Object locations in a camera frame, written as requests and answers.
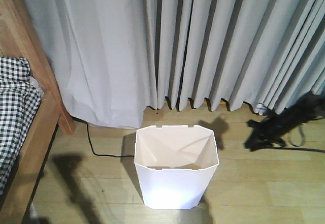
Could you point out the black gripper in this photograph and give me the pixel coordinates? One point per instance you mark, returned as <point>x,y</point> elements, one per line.
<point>266,132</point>

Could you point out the white plastic trash bin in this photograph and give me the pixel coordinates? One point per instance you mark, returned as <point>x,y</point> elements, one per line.
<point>174,164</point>

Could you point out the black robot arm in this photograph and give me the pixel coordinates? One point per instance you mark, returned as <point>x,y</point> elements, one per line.
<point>308,107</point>

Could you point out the grey window curtain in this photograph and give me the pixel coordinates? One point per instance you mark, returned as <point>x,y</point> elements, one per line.
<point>114,58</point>

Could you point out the checkered bed sheet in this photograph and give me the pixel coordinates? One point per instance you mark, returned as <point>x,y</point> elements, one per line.
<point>20,101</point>

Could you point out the wooden bed frame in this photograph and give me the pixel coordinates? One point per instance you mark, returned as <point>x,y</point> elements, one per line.
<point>19,39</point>

